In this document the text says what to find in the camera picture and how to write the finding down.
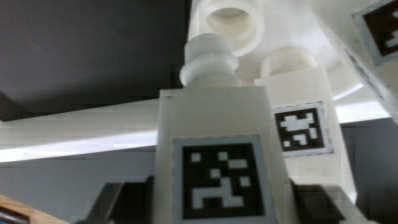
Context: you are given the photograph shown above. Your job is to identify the white round stool seat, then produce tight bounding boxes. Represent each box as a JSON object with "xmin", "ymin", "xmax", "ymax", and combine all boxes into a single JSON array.
[{"xmin": 188, "ymin": 0, "xmax": 362, "ymax": 100}]

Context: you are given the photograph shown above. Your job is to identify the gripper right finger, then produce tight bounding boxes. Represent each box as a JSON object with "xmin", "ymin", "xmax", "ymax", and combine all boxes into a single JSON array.
[{"xmin": 288, "ymin": 179, "xmax": 371, "ymax": 224}]

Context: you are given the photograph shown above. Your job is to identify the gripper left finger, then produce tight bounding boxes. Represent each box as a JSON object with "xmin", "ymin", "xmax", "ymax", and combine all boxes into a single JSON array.
[{"xmin": 76, "ymin": 177, "xmax": 155, "ymax": 224}]

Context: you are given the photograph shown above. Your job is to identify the white stool leg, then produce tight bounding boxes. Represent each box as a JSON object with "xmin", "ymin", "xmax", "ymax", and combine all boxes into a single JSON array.
[
  {"xmin": 254, "ymin": 47, "xmax": 357, "ymax": 201},
  {"xmin": 309, "ymin": 0, "xmax": 398, "ymax": 123},
  {"xmin": 151, "ymin": 33, "xmax": 300, "ymax": 224}
]

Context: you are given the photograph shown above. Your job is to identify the white L-shaped fence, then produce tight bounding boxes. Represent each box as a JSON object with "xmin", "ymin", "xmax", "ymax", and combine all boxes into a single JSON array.
[{"xmin": 0, "ymin": 98, "xmax": 398, "ymax": 164}]

